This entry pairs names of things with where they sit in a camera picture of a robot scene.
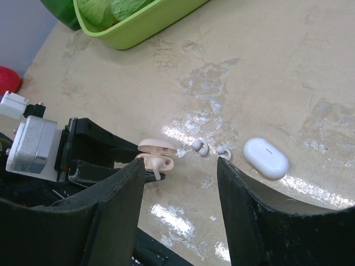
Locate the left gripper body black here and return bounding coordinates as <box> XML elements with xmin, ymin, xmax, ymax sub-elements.
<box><xmin>54</xmin><ymin>117</ymin><xmax>82</xmax><ymax>182</ymax></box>

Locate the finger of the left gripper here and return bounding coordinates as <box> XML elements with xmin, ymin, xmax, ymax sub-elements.
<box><xmin>68</xmin><ymin>159</ymin><xmax>166</xmax><ymax>189</ymax></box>
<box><xmin>73</xmin><ymin>118</ymin><xmax>139</xmax><ymax>161</ymax></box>

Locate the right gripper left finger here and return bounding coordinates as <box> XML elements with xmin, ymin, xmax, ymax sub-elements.
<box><xmin>1</xmin><ymin>159</ymin><xmax>145</xmax><ymax>265</ymax></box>

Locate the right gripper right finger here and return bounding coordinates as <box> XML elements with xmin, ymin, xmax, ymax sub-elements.
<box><xmin>217</xmin><ymin>158</ymin><xmax>354</xmax><ymax>265</ymax></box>

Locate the beige earbud charging case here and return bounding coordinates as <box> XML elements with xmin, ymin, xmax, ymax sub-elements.
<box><xmin>136</xmin><ymin>139</ymin><xmax>177</xmax><ymax>170</ymax></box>

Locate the white earbud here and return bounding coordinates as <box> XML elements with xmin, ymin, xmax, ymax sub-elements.
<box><xmin>216</xmin><ymin>146</ymin><xmax>232</xmax><ymax>161</ymax></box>
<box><xmin>151</xmin><ymin>157</ymin><xmax>173</xmax><ymax>181</ymax></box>
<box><xmin>192</xmin><ymin>139</ymin><xmax>209</xmax><ymax>157</ymax></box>

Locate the white charging case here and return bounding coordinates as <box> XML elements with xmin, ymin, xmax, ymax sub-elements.
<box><xmin>243</xmin><ymin>137</ymin><xmax>289</xmax><ymax>180</ymax></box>

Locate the red tomato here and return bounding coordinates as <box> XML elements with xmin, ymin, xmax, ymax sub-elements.
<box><xmin>0</xmin><ymin>66</ymin><xmax>22</xmax><ymax>96</ymax></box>

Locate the green plastic basket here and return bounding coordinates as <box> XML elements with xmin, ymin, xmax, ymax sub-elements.
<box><xmin>73</xmin><ymin>1</ymin><xmax>206</xmax><ymax>50</ymax></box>

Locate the round green cabbage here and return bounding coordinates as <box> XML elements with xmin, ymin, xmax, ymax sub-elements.
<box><xmin>77</xmin><ymin>0</ymin><xmax>117</xmax><ymax>27</ymax></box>

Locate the green glass bottle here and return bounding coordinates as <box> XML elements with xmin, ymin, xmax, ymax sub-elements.
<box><xmin>41</xmin><ymin>0</ymin><xmax>81</xmax><ymax>31</ymax></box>

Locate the long green napa cabbage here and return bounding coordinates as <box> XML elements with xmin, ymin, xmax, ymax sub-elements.
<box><xmin>111</xmin><ymin>0</ymin><xmax>153</xmax><ymax>22</ymax></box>

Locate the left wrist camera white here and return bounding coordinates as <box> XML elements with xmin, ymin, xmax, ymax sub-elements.
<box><xmin>1</xmin><ymin>91</ymin><xmax>62</xmax><ymax>182</ymax></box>

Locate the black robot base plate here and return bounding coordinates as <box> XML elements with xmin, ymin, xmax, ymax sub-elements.
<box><xmin>130</xmin><ymin>228</ymin><xmax>192</xmax><ymax>266</ymax></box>

